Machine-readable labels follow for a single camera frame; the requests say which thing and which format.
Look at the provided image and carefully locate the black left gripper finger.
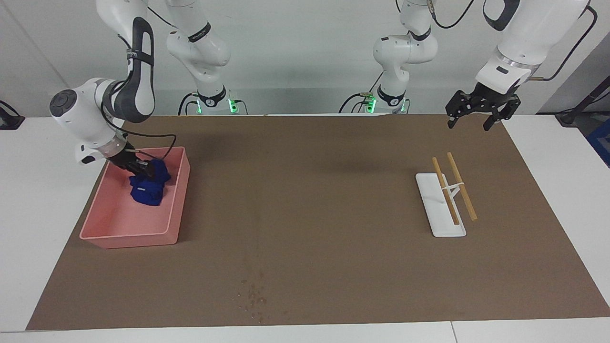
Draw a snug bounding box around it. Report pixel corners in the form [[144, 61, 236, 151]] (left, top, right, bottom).
[[446, 97, 470, 130], [482, 102, 514, 132]]

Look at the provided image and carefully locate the blue towel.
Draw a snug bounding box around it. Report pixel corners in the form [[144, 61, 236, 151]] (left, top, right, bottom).
[[129, 160, 172, 207]]

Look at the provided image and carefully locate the spilled water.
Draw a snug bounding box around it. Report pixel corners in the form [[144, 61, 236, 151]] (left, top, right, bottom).
[[236, 257, 289, 323]]

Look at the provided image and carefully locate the pink plastic bin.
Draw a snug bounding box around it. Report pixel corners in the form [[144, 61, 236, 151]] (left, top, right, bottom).
[[79, 146, 191, 250]]

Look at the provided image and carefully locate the black stand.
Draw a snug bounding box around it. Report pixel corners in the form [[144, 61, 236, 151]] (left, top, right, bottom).
[[555, 76, 610, 127]]

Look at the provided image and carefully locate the wooden rack dowel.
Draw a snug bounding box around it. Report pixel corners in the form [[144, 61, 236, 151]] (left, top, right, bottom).
[[432, 157, 460, 226], [447, 152, 478, 222]]

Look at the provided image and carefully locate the blue crate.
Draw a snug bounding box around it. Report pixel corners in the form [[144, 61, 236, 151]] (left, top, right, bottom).
[[586, 119, 610, 168]]

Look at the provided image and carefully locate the black desk object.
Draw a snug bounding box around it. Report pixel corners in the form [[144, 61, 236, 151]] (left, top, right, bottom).
[[0, 100, 25, 130]]

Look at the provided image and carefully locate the brown table mat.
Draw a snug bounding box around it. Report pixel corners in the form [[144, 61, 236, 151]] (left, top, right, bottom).
[[26, 113, 610, 331]]

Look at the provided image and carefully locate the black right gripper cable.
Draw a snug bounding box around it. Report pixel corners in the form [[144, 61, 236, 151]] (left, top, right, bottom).
[[99, 29, 178, 161]]

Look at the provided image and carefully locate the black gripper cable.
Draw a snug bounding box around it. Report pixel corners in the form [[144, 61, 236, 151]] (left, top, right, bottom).
[[99, 29, 178, 161], [429, 0, 599, 82]]

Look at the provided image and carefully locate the black base cable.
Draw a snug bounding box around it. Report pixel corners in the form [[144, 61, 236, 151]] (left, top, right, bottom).
[[178, 91, 201, 116], [338, 71, 385, 114]]

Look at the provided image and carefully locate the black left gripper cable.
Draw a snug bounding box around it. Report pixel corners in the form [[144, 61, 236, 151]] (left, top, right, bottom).
[[429, 0, 599, 82]]

